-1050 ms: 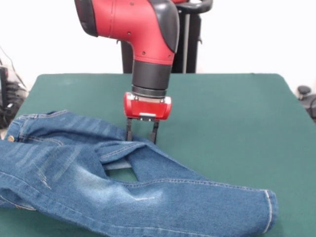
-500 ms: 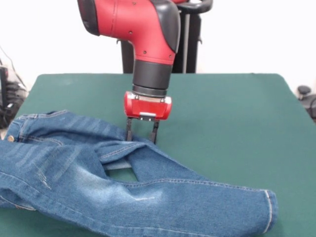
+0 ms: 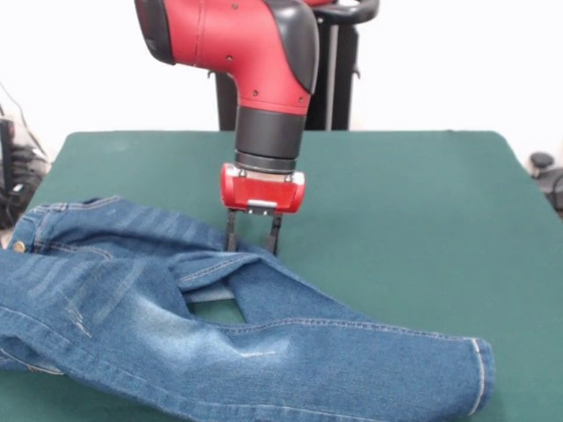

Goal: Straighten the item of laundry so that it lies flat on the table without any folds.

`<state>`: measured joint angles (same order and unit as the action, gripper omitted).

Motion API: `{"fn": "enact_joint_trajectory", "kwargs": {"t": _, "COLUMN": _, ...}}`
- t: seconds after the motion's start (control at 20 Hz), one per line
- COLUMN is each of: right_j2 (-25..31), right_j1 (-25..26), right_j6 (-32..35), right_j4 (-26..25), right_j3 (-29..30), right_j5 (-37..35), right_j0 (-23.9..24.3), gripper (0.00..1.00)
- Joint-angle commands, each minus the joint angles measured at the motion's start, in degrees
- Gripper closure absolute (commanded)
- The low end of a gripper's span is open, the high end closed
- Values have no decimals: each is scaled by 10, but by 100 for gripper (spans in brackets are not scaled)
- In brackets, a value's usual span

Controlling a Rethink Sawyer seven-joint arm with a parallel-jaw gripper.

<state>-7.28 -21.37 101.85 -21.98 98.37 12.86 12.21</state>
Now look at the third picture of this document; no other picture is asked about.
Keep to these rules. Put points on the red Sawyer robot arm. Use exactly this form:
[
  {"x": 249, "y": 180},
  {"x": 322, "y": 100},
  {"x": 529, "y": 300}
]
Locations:
[{"x": 228, "y": 35}]

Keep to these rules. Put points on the black round knob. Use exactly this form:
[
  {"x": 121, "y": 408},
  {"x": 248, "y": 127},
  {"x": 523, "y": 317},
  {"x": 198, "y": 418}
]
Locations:
[{"x": 542, "y": 159}]

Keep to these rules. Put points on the red robot arm base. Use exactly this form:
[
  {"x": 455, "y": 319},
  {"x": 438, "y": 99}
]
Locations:
[{"x": 319, "y": 2}]

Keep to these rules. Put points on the dark green table cloth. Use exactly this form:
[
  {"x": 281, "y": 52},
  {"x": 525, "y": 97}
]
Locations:
[{"x": 396, "y": 198}]

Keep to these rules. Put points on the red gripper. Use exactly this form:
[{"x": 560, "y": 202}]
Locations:
[{"x": 264, "y": 193}]

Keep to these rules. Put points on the blue denim jeans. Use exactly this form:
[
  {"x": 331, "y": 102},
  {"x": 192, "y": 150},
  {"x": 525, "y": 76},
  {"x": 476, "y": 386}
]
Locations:
[{"x": 132, "y": 329}]

